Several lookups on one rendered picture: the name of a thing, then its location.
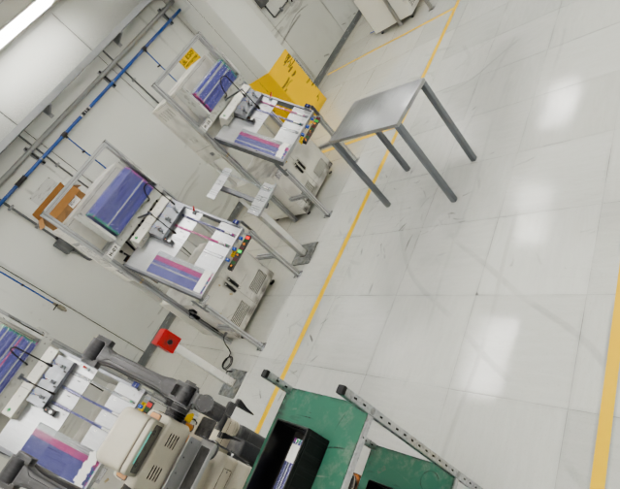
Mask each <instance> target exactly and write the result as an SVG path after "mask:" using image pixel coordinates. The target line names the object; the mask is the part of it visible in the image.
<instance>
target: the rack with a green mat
mask: <svg viewBox="0 0 620 489"><path fill-rule="evenodd" d="M261 376H262V377H264V378H265V379H267V380H268V381H270V382H271V383H272V384H273V385H275V386H276V387H278V388H279V389H281V390H282V391H284V392H285V393H286V394H285V396H284V398H283V400H282V403H281V405H280V407H279V409H278V411H277V415H276V417H275V419H274V421H273V424H272V426H271V428H270V430H269V432H268V435H267V436H266V438H265V440H264V442H263V444H262V447H261V449H260V451H259V453H258V455H257V458H256V460H255V462H254V464H253V466H252V469H251V471H250V473H249V475H248V477H247V480H246V482H245V485H244V487H243V489H245V488H246V486H247V484H248V482H249V480H250V478H251V475H252V473H253V471H254V469H255V467H256V464H257V462H258V460H259V458H260V456H261V453H262V451H263V449H264V447H265V445H266V442H267V440H268V438H269V436H270V434H271V432H272V430H273V428H274V426H275V424H276V421H277V419H278V418H280V419H283V420H286V421H289V422H292V423H295V424H298V425H301V426H304V427H307V428H310V429H311V430H313V431H315V432H316V433H317V434H318V435H320V436H321V437H323V438H325V439H326V440H328V441H329V444H328V447H327V449H326V452H325V454H324V457H323V459H322V462H321V464H320V467H319V469H318V472H317V474H316V477H315V480H314V482H313V485H312V487H311V489H348V486H349V483H350V480H351V478H352V476H353V473H354V470H355V468H356V465H357V462H358V459H359V456H360V454H361V451H362V448H363V445H366V446H367V447H369V448H370V449H371V451H370V454H369V456H368V459H367V462H366V465H365V468H364V470H363V473H362V475H361V478H360V481H359V484H358V487H357V489H366V486H367V483H368V481H369V480H370V479H371V480H373V481H376V482H378V483H381V484H383V485H386V486H388V487H391V488H394V489H457V485H458V481H459V482H460V483H462V484H463V485H464V486H466V487H467V488H469V489H483V488H481V487H480V486H479V485H477V484H476V483H475V482H473V481H472V480H471V479H469V478H468V477H467V476H465V475H464V474H463V473H461V472H460V471H458V470H457V469H456V468H454V467H453V466H452V465H450V464H449V463H448V462H446V461H445V460H444V459H442V458H441V457H440V456H439V455H438V454H436V453H435V452H434V451H432V450H431V449H430V448H428V447H427V446H426V445H424V444H423V443H422V442H420V441H419V440H417V439H416V438H415V437H413V436H412V435H411V434H409V433H408V432H407V431H405V430H404V429H403V428H401V427H400V426H399V425H397V424H396V423H395V422H393V421H392V420H391V419H389V418H388V417H387V416H385V415H384V414H383V413H381V412H380V411H379V410H377V409H376V408H375V407H373V406H372V405H370V404H369V403H368V402H366V401H365V400H364V399H362V398H361V397H360V396H358V395H357V394H356V393H354V392H353V391H352V390H350V389H349V388H348V387H346V386H345V385H341V384H339V385H338V388H337V390H336V393H337V394H339V395H340V396H341V397H343V399H341V398H337V397H333V396H328V395H324V394H320V393H315V392H311V391H308V390H303V389H299V388H295V387H293V386H291V385H290V384H288V383H287V382H285V381H284V380H282V379H281V378H279V377H278V376H276V375H275V374H273V373H272V372H270V371H269V370H265V369H264V370H263V372H262V374H261ZM373 420H374V421H375V422H377V423H378V424H379V425H381V426H382V427H384V428H385V429H386V430H388V431H389V432H390V433H392V434H393V435H395V436H396V437H397V438H399V439H400V440H402V441H403V442H405V443H406V444H407V445H409V446H410V447H412V448H413V449H414V450H416V451H417V452H418V453H420V454H421V455H423V456H424V457H425V458H427V459H428V460H429V461H428V460H425V459H422V458H418V457H415V456H412V455H409V454H406V453H403V452H400V451H397V450H394V449H391V448H387V447H384V446H381V445H378V444H376V443H374V442H373V441H371V440H370V439H368V438H367V434H368V432H369V429H370V427H371V424H372V421H373Z"/></svg>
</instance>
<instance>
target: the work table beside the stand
mask: <svg viewBox="0 0 620 489"><path fill-rule="evenodd" d="M420 89H422V91H423V92H424V93H425V95H426V96H427V98H428V99H429V101H430V102H431V104H432V105H433V107H434V108H435V110H436V111H437V112H438V114H439V115H440V117H441V119H442V120H443V122H444V123H445V125H446V126H447V128H448V129H449V131H450V132H451V133H452V135H453V136H454V138H455V139H456V141H457V142H458V144H459V145H460V147H461V148H462V150H463V151H464V152H465V153H466V154H467V156H468V157H469V159H470V160H471V162H473V161H475V160H476V158H477V157H476V155H475V154H474V152H473V150H472V149H471V147H470V146H469V144H468V143H467V141H466V140H465V138H464V137H463V135H462V134H461V132H460V131H459V129H458V128H457V126H456V125H455V123H454V122H453V120H452V119H451V117H450V116H449V114H448V113H447V111H446V110H445V108H444V107H443V105H442V104H441V102H440V100H439V99H438V97H437V96H436V94H435V93H434V91H433V90H432V88H431V87H430V85H429V84H428V83H427V82H426V80H425V79H424V78H421V79H418V80H415V81H411V82H408V83H405V84H402V85H399V86H396V87H393V88H390V89H388V90H385V91H382V92H379V93H377V94H374V95H371V96H369V97H366V98H363V99H360V100H357V101H354V103H353V104H352V106H351V107H350V109H349V110H348V112H347V114H346V115H345V117H344V118H343V120H342V122H341V123H340V125H339V127H338V128H337V130H336V131H335V133H334V134H333V136H332V137H331V139H330V141H329V143H330V144H331V145H332V146H333V148H334V149H335V150H336V151H337V152H338V153H339V154H340V156H341V157H342V158H343V159H344V160H345V161H346V163H347V164H348V165H349V166H350V167H351V168H352V169H353V171H354V172H355V173H356V174H357V175H358V176H359V177H360V179H361V180H362V181H363V182H364V183H365V184H366V185H367V186H368V187H369V188H370V189H371V190H372V191H373V193H374V195H375V196H376V197H377V198H378V199H379V200H380V202H381V203H382V204H383V205H384V206H385V207H386V208H389V207H390V205H391V203H390V202H389V201H388V199H387V198H386V197H385V196H384V195H383V194H382V192H381V191H380V190H379V189H378V188H377V187H376V186H375V184H374V183H373V182H372V181H371V180H370V178H369V177H368V176H367V175H366V174H365V173H364V171H363V170H362V169H361V168H360V167H359V166H358V164H357V163H356V162H355V161H354V160H353V159H352V157H351V156H350V155H349V154H348V153H347V152H346V150H345V149H344V148H343V147H342V146H341V145H340V143H339V142H342V141H346V140H350V139H354V138H358V137H362V136H366V135H370V134H373V133H375V134H376V135H377V136H378V137H379V139H380V140H381V141H382V142H383V144H384V145H385V146H386V147H387V149H388V150H389V151H390V153H391V154H392V155H393V156H394V158H395V159H396V160H397V161H398V163H399V164H400V165H401V166H402V168H403V169H404V170H405V171H406V172H408V171H409V169H410V166H409V165H408V163H407V162H406V161H405V159H404V158H403V157H402V156H401V154H400V153H399V152H398V151H397V150H396V149H395V148H394V146H393V145H392V144H391V143H390V141H389V140H388V139H387V137H386V136H385V135H384V134H383V132H382V131H384V130H388V129H392V128H395V129H396V130H397V132H398V133H399V134H400V135H401V137H402V138H403V139H404V141H405V142H406V143H407V145H408V146H409V148H410V149H411V150H412V152H413V153H414V154H415V156H416V157H417V158H418V159H419V161H420V162H421V163H422V165H423V166H424V167H425V169H426V170H427V171H428V173H429V174H430V175H431V177H432V178H433V179H434V180H435V182H436V183H437V184H438V186H439V187H440V188H441V190H442V191H443V193H444V194H445V195H446V197H447V198H448V199H449V201H450V202H451V203H454V202H456V201H457V199H458V198H457V196H456V195H455V194H454V192H453V191H452V190H451V188H450V187H449V186H448V184H447V183H446V182H445V180H444V179H443V178H442V176H441V175H440V173H439V172H438V171H437V169H436V168H435V167H434V165H433V164H432V163H431V161H430V160H429V159H428V157H427V156H426V155H425V153H424V152H423V151H422V149H421V148H420V146H419V145H418V144H417V142H416V141H415V140H414V138H413V137H412V136H411V134H410V133H409V132H408V130H407V129H406V127H405V126H404V125H403V123H402V121H403V119H404V118H405V116H406V114H407V112H408V110H409V108H410V106H411V105H412V103H413V101H414V100H415V98H416V96H417V94H418V93H419V91H420Z"/></svg>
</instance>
